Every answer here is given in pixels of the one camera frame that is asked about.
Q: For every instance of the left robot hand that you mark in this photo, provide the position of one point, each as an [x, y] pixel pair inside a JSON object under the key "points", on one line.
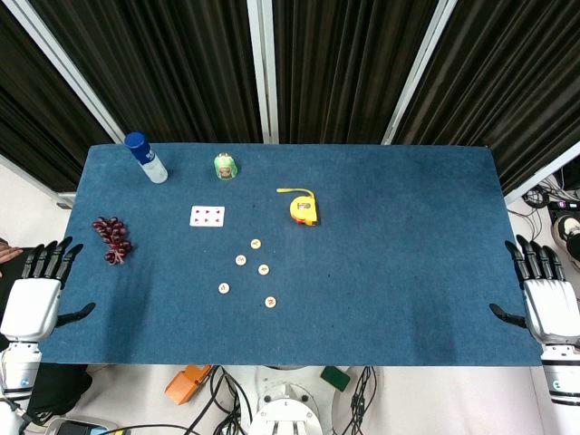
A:
{"points": [[31, 308]]}

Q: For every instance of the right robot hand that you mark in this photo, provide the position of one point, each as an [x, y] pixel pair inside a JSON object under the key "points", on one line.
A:
{"points": [[550, 308]]}

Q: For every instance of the grey and blue device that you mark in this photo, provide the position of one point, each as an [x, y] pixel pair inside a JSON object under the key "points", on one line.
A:
{"points": [[77, 427]]}

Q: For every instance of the clear bottle with blue cap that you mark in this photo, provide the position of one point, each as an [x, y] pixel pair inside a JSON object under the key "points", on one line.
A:
{"points": [[147, 158]]}

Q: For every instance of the red hearts playing card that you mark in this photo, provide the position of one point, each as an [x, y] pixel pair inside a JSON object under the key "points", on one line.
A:
{"points": [[207, 216]]}

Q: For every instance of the bare bystander hand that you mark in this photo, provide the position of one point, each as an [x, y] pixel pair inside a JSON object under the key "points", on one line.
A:
{"points": [[9, 253]]}

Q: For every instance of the yellow tape measure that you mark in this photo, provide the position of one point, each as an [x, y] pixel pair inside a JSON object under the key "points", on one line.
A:
{"points": [[304, 209]]}

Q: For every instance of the round cream chess piece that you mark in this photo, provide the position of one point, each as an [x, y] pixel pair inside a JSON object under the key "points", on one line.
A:
{"points": [[270, 302], [224, 288], [263, 270], [240, 260], [255, 244]]}

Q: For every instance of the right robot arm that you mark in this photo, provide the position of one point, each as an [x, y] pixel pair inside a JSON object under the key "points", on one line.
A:
{"points": [[562, 380]]}

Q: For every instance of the green nesting doll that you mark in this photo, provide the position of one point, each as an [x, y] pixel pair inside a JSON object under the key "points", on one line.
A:
{"points": [[225, 167]]}

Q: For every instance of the dark red grape bunch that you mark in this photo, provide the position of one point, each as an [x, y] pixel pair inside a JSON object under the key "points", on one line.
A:
{"points": [[111, 233]]}

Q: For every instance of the white metal frame post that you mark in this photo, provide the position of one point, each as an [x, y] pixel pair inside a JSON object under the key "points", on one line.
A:
{"points": [[68, 68], [263, 68], [544, 174], [36, 179], [419, 68]]}

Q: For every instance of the black device with purple light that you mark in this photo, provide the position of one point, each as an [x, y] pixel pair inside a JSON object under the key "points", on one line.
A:
{"points": [[564, 206]]}

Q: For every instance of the white sneaker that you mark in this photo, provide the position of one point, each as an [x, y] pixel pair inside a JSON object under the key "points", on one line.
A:
{"points": [[567, 229]]}

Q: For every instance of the black bag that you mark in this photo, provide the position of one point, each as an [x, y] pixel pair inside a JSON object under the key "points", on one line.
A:
{"points": [[59, 389]]}

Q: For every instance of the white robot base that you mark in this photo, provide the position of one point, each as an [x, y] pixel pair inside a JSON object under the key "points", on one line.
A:
{"points": [[290, 403]]}

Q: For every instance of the blue felt table cloth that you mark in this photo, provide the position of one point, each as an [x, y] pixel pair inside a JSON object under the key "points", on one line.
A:
{"points": [[362, 281]]}

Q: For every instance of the orange plastic box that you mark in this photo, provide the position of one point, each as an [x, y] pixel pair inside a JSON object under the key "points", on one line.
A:
{"points": [[188, 385]]}

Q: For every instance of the black pleated curtain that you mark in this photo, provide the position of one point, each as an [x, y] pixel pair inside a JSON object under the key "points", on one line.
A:
{"points": [[498, 68], [344, 68], [36, 113], [158, 68]]}

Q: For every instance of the dark green block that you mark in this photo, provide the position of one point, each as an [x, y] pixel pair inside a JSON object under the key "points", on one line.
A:
{"points": [[336, 378]]}

